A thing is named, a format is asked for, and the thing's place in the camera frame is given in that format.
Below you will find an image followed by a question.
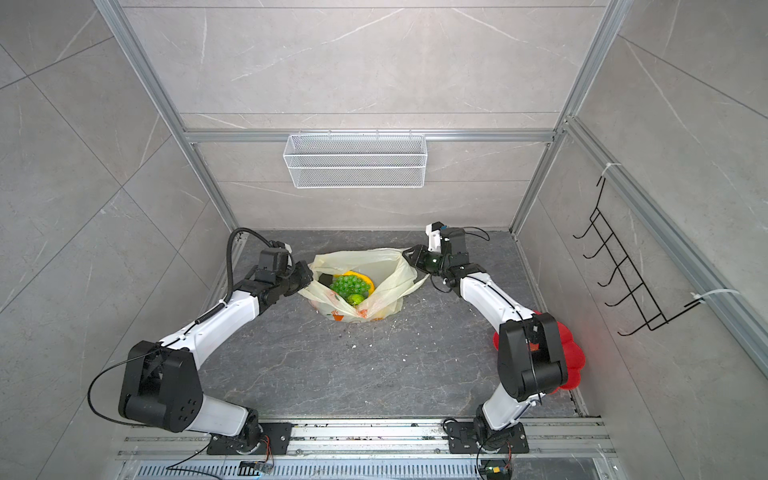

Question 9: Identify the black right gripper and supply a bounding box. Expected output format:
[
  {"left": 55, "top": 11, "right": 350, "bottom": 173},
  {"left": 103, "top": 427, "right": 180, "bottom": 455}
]
[{"left": 402, "top": 244, "right": 451, "bottom": 276}]

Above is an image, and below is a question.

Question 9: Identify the cream printed plastic bag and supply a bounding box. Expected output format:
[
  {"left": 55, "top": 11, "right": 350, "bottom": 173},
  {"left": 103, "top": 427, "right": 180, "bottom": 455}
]
[{"left": 299, "top": 248, "right": 427, "bottom": 323}]

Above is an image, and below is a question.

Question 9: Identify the red flower-shaped plate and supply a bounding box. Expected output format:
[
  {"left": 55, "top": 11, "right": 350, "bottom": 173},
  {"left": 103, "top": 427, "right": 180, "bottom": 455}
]
[{"left": 494, "top": 312, "right": 586, "bottom": 401}]

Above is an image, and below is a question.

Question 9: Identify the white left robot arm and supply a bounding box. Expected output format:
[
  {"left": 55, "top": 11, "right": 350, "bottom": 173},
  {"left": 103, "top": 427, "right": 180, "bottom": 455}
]
[{"left": 118, "top": 247, "right": 313, "bottom": 442}]

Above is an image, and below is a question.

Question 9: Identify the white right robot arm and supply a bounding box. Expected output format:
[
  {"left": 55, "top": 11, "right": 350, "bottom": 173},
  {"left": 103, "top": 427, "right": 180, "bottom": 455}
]
[{"left": 402, "top": 222, "right": 568, "bottom": 452}]

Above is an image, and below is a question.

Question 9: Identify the yellow fake fruit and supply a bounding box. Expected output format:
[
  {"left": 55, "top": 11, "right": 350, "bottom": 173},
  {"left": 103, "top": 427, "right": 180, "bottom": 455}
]
[{"left": 344, "top": 271, "right": 375, "bottom": 295}]

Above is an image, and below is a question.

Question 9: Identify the green fake grape bunch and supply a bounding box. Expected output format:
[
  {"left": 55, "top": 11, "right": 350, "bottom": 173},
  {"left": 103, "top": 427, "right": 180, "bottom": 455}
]
[{"left": 330, "top": 275, "right": 371, "bottom": 306}]

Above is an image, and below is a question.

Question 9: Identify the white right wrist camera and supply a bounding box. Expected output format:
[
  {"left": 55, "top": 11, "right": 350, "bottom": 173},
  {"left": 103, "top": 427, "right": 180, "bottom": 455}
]
[{"left": 426, "top": 222, "right": 445, "bottom": 253}]

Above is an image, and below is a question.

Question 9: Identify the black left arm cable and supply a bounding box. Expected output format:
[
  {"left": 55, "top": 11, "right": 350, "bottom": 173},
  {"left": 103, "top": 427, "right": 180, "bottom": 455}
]
[{"left": 224, "top": 227, "right": 286, "bottom": 301}]

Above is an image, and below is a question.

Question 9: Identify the white wire mesh basket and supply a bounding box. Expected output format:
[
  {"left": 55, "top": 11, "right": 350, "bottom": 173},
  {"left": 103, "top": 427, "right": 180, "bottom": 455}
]
[{"left": 283, "top": 133, "right": 428, "bottom": 189}]

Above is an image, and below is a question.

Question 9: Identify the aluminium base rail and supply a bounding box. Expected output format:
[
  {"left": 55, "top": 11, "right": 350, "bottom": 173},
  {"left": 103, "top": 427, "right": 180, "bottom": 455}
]
[{"left": 106, "top": 417, "right": 626, "bottom": 479}]

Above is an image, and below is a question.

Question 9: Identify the black wire hook rack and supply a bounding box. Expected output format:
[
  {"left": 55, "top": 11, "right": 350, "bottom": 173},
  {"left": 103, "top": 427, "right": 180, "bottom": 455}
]
[{"left": 572, "top": 177, "right": 704, "bottom": 338}]

